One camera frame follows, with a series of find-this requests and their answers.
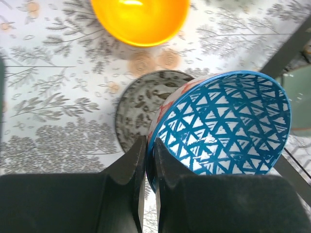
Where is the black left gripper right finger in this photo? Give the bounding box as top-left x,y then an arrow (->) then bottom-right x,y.
154,139 -> 311,233

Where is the orange plastic bowl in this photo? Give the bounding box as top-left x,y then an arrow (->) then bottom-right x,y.
91,0 -> 190,47

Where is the red diamond pattern bowl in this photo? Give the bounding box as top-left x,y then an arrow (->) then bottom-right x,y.
146,70 -> 292,189

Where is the black wire dish rack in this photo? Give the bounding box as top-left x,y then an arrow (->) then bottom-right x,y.
261,17 -> 311,185

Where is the pink patterned bowl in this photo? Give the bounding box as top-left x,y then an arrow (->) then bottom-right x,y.
115,70 -> 194,152

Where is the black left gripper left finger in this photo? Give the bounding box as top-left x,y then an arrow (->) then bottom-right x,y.
0,136 -> 146,233

